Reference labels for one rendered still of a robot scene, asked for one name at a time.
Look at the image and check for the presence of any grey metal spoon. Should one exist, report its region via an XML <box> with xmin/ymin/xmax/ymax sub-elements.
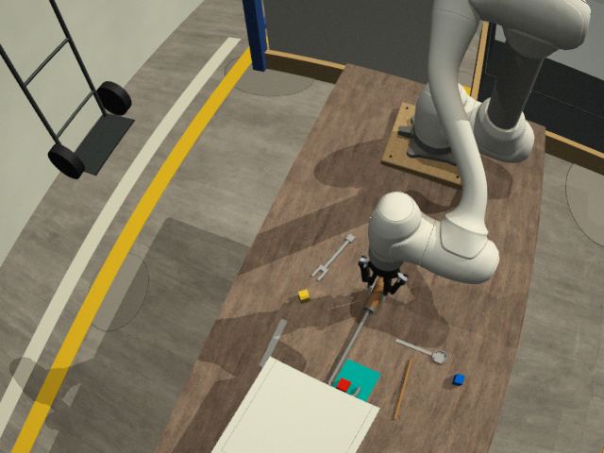
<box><xmin>395</xmin><ymin>339</ymin><xmax>448</xmax><ymax>364</ymax></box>

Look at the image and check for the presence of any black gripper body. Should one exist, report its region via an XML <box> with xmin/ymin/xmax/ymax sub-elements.
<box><xmin>367</xmin><ymin>259</ymin><xmax>400</xmax><ymax>279</ymax></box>

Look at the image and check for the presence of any grey wrench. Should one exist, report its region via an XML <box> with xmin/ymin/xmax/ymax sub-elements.
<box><xmin>311</xmin><ymin>234</ymin><xmax>356</xmax><ymax>281</ymax></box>

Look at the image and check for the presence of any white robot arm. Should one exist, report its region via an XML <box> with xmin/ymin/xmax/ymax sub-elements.
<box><xmin>368</xmin><ymin>0</ymin><xmax>591</xmax><ymax>284</ymax></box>

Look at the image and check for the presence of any red block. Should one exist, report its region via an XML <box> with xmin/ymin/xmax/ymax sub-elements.
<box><xmin>336</xmin><ymin>378</ymin><xmax>351</xmax><ymax>393</ymax></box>

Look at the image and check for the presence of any grey flat bar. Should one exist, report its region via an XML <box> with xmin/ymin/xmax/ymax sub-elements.
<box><xmin>259</xmin><ymin>319</ymin><xmax>288</xmax><ymax>367</ymax></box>

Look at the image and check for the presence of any steel hook with wooden handle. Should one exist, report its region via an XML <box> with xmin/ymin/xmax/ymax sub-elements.
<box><xmin>327</xmin><ymin>277</ymin><xmax>383</xmax><ymax>397</ymax></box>

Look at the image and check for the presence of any blue cube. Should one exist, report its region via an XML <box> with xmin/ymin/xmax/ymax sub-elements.
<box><xmin>452</xmin><ymin>374</ymin><xmax>465</xmax><ymax>386</ymax></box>

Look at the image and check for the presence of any teal square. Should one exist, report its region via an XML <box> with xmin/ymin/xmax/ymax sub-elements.
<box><xmin>332</xmin><ymin>359</ymin><xmax>380</xmax><ymax>402</ymax></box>

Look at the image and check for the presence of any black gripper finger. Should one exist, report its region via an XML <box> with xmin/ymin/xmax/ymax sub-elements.
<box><xmin>358</xmin><ymin>256</ymin><xmax>377</xmax><ymax>296</ymax></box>
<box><xmin>380</xmin><ymin>272</ymin><xmax>409</xmax><ymax>302</ymax></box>

